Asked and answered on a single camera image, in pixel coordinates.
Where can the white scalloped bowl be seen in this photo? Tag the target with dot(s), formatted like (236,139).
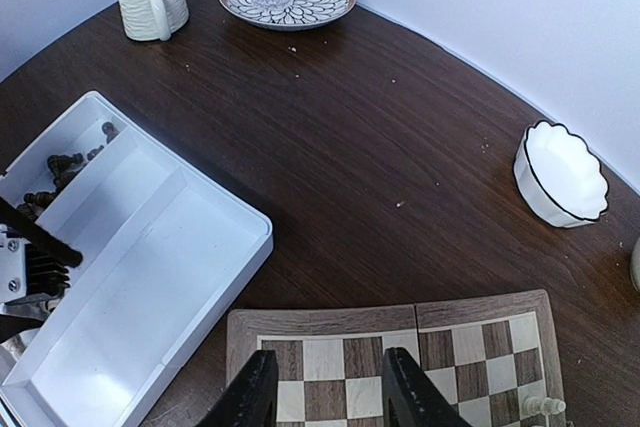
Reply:
(558,177)

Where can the cream round bowl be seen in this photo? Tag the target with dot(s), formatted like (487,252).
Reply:
(634,266)

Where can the wooden chess board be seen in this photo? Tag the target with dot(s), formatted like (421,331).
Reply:
(486,361)

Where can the white plastic tray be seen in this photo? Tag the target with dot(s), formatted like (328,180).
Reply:
(165,249)

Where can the cream ceramic mug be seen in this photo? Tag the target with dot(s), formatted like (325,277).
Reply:
(150,20)

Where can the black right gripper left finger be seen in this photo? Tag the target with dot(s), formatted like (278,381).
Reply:
(251,397)

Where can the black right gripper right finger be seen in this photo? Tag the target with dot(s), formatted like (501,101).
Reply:
(409,398)

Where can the dark chess pieces pile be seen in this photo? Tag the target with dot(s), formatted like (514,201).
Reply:
(60,172)

